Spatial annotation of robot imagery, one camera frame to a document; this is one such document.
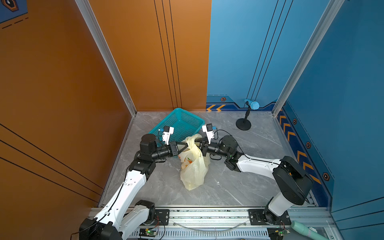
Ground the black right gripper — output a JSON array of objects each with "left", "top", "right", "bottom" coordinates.
[{"left": 188, "top": 137, "right": 231, "bottom": 160}]

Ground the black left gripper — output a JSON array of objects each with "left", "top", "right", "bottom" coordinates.
[{"left": 150, "top": 142, "right": 189, "bottom": 163}]

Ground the yellow printed plastic bag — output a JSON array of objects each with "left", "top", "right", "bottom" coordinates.
[{"left": 178, "top": 134, "right": 211, "bottom": 191}]

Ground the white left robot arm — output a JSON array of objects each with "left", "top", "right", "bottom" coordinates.
[{"left": 77, "top": 134, "right": 188, "bottom": 240}]

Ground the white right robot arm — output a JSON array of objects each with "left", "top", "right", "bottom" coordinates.
[{"left": 195, "top": 135, "right": 314, "bottom": 225}]

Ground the teal plastic basket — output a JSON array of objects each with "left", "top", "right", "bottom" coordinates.
[{"left": 150, "top": 108, "right": 205, "bottom": 142}]

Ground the black microphone stand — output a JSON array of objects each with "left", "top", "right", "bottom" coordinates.
[{"left": 236, "top": 101, "right": 252, "bottom": 131}]

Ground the blue microphone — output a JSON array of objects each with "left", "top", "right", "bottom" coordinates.
[{"left": 244, "top": 99, "right": 260, "bottom": 110}]

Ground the left circuit board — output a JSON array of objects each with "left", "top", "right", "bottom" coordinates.
[{"left": 138, "top": 229, "right": 158, "bottom": 240}]

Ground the green tube object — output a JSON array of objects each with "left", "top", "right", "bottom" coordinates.
[{"left": 291, "top": 221, "right": 328, "bottom": 240}]

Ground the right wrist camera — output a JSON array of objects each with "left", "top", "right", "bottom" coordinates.
[{"left": 202, "top": 124, "right": 217, "bottom": 145}]

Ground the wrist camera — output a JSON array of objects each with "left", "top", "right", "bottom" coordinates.
[
  {"left": 159, "top": 126, "right": 174, "bottom": 145},
  {"left": 202, "top": 124, "right": 217, "bottom": 145}
]

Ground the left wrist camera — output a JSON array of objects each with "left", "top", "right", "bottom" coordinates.
[{"left": 159, "top": 126, "right": 174, "bottom": 145}]

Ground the aluminium corner post left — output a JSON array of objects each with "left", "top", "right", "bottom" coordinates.
[{"left": 75, "top": 0, "right": 137, "bottom": 117}]

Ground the aluminium corner post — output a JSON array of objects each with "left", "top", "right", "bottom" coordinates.
[
  {"left": 75, "top": 0, "right": 137, "bottom": 117},
  {"left": 272, "top": 0, "right": 345, "bottom": 118}
]

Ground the aluminium corner post right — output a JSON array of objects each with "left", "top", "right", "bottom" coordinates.
[{"left": 272, "top": 0, "right": 345, "bottom": 118}]

